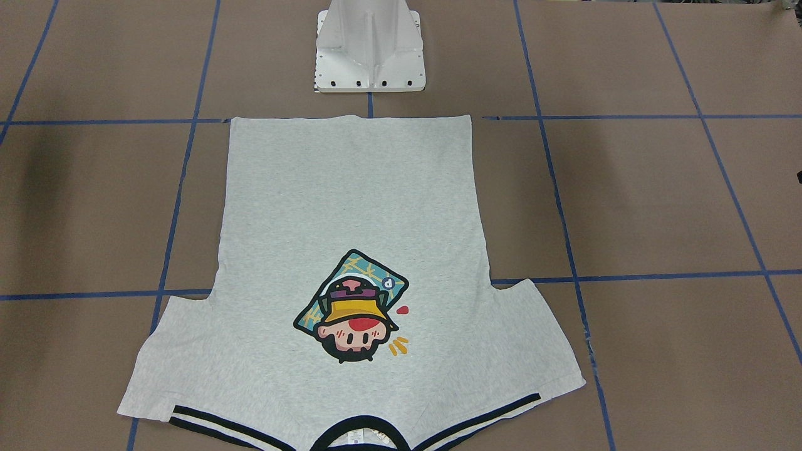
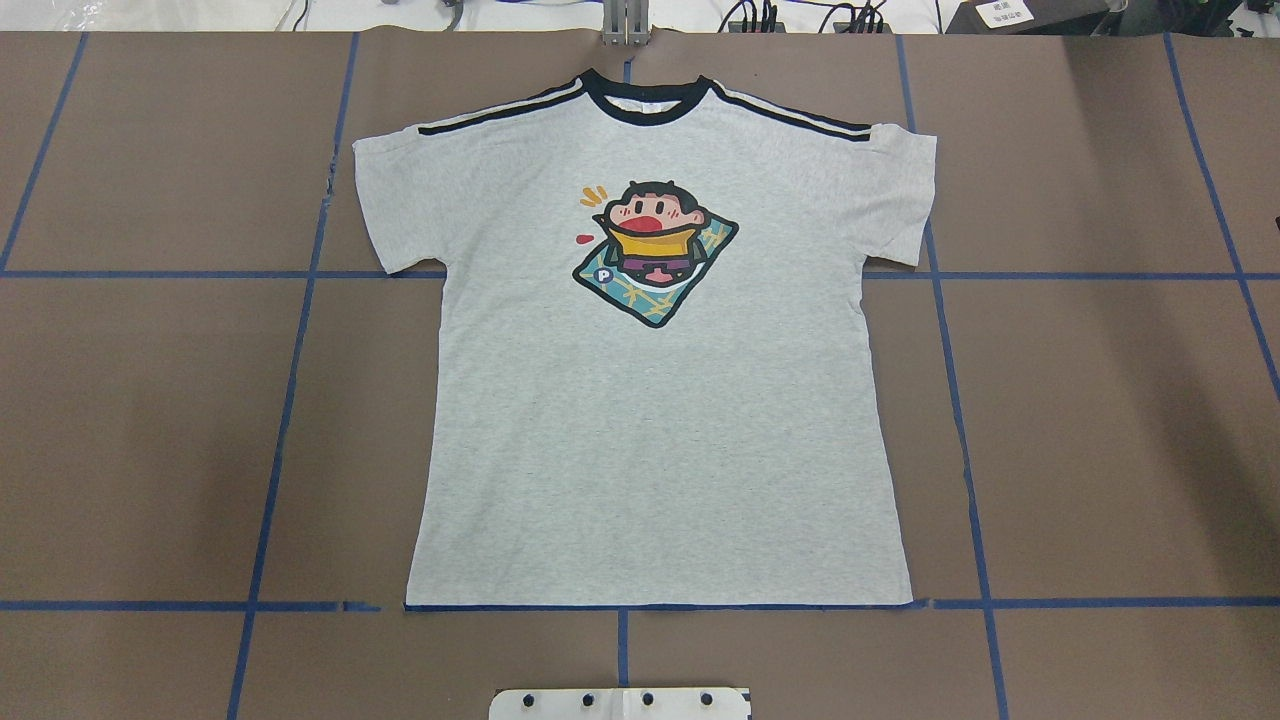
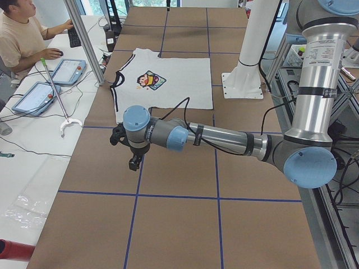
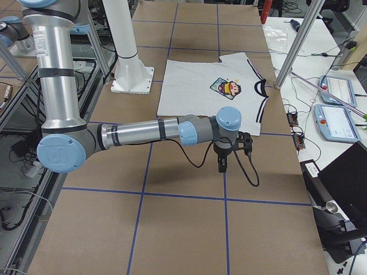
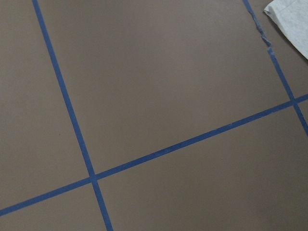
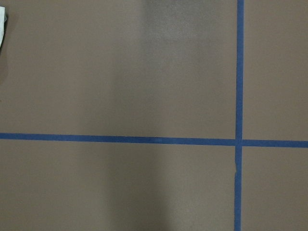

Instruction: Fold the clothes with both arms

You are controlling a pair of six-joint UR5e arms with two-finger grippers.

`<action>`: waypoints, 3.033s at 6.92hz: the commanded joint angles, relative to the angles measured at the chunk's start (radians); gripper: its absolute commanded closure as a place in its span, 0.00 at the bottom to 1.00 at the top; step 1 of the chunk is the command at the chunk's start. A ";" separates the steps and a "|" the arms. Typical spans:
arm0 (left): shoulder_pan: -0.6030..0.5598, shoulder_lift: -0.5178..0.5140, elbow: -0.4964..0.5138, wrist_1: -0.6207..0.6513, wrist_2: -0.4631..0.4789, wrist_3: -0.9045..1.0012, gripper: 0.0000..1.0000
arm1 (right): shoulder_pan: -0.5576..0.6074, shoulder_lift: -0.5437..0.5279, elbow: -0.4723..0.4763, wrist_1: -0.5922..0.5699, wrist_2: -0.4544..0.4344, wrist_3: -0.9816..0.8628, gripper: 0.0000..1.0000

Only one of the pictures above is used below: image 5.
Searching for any grey cartoon print t-shirt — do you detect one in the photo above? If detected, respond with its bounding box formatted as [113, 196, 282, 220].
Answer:
[263, 0, 308, 58]

